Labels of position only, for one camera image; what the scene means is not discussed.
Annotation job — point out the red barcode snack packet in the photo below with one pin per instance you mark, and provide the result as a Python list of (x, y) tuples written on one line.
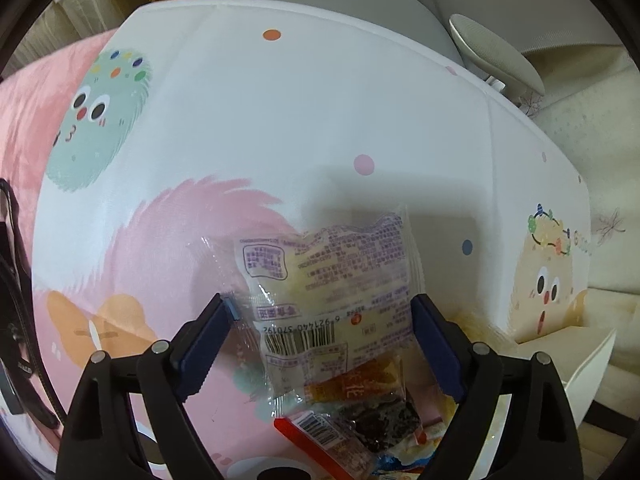
[(315, 432)]

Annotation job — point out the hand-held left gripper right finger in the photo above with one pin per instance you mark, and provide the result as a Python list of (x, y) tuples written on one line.
[(440, 355)]

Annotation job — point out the pink cushion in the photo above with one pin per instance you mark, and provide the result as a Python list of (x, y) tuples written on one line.
[(30, 110)]

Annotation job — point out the clear purple-print snack packet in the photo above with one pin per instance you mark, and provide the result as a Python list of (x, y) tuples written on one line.
[(325, 300)]

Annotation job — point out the small orange snack packet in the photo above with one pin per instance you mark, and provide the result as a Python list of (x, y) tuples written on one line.
[(350, 382)]

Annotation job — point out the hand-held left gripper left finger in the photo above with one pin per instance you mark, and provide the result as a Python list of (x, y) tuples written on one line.
[(205, 355)]

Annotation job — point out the red white printed snack packet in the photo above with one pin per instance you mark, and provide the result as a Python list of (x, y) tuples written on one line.
[(432, 430)]

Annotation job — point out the blue snack packet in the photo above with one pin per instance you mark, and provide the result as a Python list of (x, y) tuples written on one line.
[(400, 462)]

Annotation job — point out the beige sheer curtain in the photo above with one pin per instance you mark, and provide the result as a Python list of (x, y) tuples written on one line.
[(75, 20)]

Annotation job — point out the cream leaf print curtain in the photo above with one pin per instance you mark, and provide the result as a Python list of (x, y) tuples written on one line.
[(590, 135)]

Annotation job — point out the white plastic basket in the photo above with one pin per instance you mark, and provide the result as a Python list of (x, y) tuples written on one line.
[(580, 360)]

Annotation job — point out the dark snack packet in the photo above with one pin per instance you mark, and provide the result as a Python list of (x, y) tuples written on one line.
[(380, 420)]

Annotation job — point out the grey office chair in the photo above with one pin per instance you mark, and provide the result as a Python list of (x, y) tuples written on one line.
[(525, 0)]

